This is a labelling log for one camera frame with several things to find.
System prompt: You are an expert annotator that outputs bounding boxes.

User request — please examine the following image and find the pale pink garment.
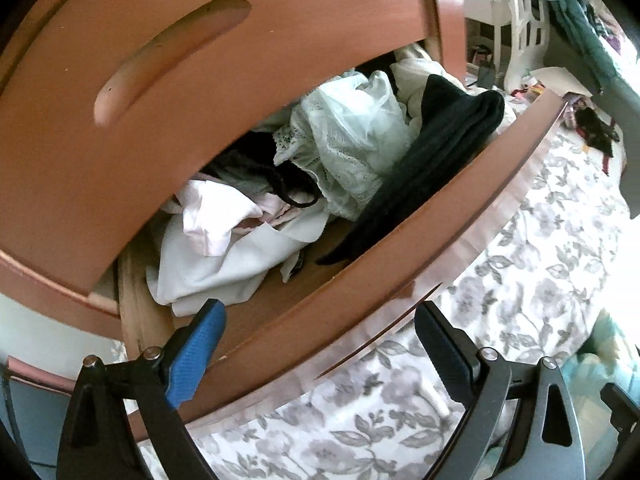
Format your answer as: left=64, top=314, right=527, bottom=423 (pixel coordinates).
left=160, top=174, right=302, bottom=257

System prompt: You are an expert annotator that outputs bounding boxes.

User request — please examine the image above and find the floral grey white rug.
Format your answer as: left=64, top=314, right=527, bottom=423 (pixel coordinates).
left=139, top=104, right=637, bottom=480

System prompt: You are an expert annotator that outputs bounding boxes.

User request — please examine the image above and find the white plain cloth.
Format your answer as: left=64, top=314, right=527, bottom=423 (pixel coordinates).
left=145, top=200, right=330, bottom=316

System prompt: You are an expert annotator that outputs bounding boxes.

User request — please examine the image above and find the white plastic chair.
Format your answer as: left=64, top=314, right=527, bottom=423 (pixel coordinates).
left=503, top=0, right=550, bottom=93

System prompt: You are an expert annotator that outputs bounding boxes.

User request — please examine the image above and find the colourful clutter pile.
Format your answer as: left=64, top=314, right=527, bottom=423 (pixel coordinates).
left=509, top=76, right=620, bottom=162

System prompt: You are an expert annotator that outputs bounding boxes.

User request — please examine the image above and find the white lace garment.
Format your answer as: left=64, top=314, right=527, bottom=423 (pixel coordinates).
left=273, top=70, right=418, bottom=221

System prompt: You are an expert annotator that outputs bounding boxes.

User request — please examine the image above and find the black strap garment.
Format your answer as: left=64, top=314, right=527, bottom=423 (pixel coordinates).
left=201, top=131, right=322, bottom=208

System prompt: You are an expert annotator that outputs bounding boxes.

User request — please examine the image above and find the dark green cloth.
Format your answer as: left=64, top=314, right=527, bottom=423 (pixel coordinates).
left=549, top=0, right=639, bottom=105

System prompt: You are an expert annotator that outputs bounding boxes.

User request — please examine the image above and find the brown wooden dresser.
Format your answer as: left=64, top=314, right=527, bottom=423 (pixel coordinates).
left=0, top=0, right=469, bottom=340

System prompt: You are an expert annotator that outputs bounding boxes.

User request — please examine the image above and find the brown drawer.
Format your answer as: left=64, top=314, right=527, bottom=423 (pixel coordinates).
left=0, top=0, right=442, bottom=297
left=117, top=88, right=571, bottom=441

